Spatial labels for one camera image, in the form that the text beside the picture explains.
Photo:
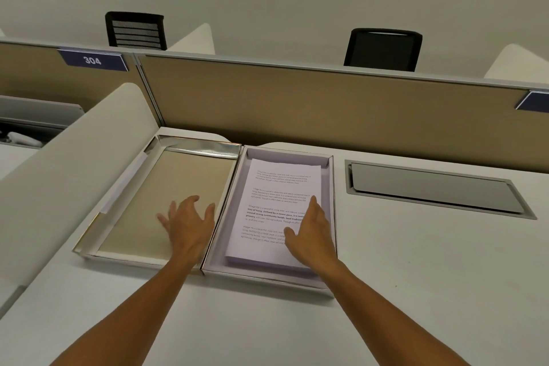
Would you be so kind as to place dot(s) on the grey flat device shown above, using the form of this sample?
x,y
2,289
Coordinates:
x,y
38,110

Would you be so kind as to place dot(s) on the large white side divider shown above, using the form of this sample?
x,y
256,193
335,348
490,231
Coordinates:
x,y
77,164

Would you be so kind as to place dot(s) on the person's left forearm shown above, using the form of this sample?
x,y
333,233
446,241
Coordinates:
x,y
137,314

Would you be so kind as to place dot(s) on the black slatted-back office chair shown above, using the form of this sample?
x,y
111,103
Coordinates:
x,y
136,30

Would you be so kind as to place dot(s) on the white shallow cardboard box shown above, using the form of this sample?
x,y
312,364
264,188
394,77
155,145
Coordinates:
x,y
223,250

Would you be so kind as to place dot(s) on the black mesh-back office chair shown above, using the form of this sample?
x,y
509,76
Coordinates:
x,y
381,50

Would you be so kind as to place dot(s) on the small white object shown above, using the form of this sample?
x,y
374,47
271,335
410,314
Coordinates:
x,y
23,139

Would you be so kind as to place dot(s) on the blue partition sign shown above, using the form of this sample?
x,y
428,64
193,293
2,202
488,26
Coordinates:
x,y
536,102
93,60

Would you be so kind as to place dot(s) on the narrow beige desk partition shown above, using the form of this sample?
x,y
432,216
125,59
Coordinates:
x,y
38,78

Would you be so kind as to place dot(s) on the person's right hand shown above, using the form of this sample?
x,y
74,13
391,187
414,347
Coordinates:
x,y
315,241

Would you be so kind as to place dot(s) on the person's left hand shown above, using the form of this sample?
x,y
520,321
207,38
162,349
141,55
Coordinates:
x,y
186,232

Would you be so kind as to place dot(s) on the wide beige desk partition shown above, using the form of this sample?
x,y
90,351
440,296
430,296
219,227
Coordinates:
x,y
326,108

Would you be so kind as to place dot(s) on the empty beige-lined box lid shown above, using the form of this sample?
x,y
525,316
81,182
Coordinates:
x,y
146,202

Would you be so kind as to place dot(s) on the person's left thumb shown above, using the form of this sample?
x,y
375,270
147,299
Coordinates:
x,y
209,216

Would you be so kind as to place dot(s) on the white rounded desk divider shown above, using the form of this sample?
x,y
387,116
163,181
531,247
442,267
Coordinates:
x,y
519,63
195,40

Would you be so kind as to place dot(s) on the stack of printed white paper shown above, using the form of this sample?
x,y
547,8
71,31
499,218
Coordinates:
x,y
274,198

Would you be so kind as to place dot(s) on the person's right forearm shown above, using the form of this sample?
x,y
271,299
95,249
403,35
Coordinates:
x,y
386,318

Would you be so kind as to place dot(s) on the person's left little finger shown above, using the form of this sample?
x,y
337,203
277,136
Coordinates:
x,y
164,223

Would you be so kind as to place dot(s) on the person's right thumb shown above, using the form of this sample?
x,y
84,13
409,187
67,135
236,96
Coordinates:
x,y
291,236

